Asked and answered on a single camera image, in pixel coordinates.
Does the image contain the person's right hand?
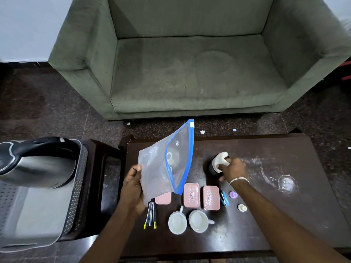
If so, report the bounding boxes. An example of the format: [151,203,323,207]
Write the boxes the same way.
[218,157,249,186]

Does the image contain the person's left hand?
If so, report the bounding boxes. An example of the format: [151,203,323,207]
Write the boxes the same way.
[119,164,148,217]

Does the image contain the black bottle white cap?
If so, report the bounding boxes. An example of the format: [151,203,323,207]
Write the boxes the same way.
[208,152,230,178]

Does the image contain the clear zip bag blue seal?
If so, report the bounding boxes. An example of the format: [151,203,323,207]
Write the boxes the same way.
[138,119,195,206]

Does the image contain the person's right forearm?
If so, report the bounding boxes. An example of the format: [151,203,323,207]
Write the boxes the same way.
[230,178,351,263]

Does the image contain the person's left forearm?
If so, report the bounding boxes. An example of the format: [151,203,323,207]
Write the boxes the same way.
[80,201,144,263]

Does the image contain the pink lidded container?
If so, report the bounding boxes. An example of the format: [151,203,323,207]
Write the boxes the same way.
[183,183,201,208]
[203,185,220,211]
[155,192,172,205]

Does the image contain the dark wooden coffee table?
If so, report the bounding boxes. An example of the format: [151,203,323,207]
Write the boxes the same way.
[118,129,351,260]

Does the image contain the dark wooden side stool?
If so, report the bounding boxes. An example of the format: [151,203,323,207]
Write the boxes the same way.
[59,139,124,242]

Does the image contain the black tongs yellow tips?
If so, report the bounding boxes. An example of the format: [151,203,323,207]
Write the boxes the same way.
[143,201,158,230]

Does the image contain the white ceramic cup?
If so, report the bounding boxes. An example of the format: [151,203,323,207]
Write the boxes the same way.
[188,210,215,234]
[168,205,188,235]

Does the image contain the silver perforated metal tray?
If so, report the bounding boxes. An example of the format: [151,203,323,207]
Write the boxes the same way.
[0,139,89,253]

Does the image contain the green fabric sofa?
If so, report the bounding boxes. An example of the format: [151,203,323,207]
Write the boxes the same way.
[48,0,351,121]

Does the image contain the red object by sofa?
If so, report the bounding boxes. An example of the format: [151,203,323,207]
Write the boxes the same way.
[339,61,351,80]

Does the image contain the steel electric kettle black handle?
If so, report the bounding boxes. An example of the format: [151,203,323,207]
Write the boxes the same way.
[0,137,80,189]

